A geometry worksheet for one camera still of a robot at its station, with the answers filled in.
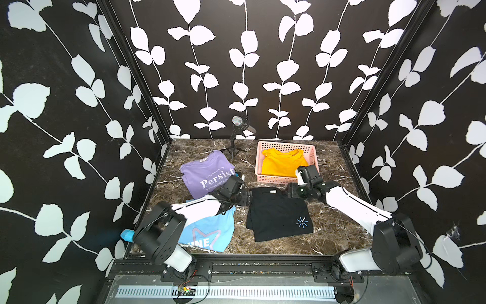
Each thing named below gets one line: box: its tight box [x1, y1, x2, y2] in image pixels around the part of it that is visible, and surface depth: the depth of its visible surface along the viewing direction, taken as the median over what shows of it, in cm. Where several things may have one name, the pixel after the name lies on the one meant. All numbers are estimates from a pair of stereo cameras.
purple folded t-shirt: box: [180, 150, 236, 200], surface depth 106 cm
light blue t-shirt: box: [178, 205, 237, 253], surface depth 84 cm
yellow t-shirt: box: [260, 148, 309, 178], surface depth 110 cm
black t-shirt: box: [246, 187, 314, 243], surface depth 89 cm
